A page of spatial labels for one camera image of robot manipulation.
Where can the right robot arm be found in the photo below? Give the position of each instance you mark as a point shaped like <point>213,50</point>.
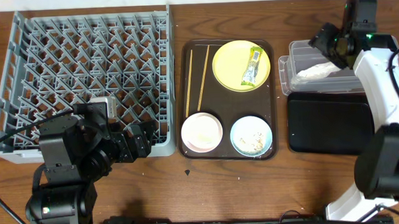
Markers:
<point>373,57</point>

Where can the grey dish rack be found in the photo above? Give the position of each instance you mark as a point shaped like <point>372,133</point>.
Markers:
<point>55,62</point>

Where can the yellow plate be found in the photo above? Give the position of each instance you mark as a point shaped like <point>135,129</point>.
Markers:
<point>230,62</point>

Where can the pink bowl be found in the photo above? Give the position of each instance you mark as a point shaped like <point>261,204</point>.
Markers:
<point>201,132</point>

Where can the wooden chopstick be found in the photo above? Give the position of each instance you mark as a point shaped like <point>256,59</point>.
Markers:
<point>203,79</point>
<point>189,83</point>

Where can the clear plastic bin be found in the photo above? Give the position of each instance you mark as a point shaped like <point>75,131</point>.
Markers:
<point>301,57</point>

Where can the white napkin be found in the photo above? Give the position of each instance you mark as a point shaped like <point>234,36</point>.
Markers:
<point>318,71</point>

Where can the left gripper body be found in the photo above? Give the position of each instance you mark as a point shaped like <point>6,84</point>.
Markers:
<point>120,150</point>

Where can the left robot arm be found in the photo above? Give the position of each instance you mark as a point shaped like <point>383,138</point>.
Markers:
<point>77,153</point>

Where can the black waste tray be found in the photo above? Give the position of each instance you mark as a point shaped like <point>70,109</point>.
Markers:
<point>340,124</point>

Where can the dark brown serving tray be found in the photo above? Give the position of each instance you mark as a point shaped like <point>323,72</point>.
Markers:
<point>226,105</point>

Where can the green snack wrapper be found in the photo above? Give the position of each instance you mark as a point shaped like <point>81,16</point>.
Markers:
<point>250,73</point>

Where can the light blue bowl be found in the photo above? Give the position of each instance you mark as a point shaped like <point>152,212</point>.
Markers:
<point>251,136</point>

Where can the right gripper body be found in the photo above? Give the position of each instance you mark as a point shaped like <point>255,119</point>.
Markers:
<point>326,41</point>

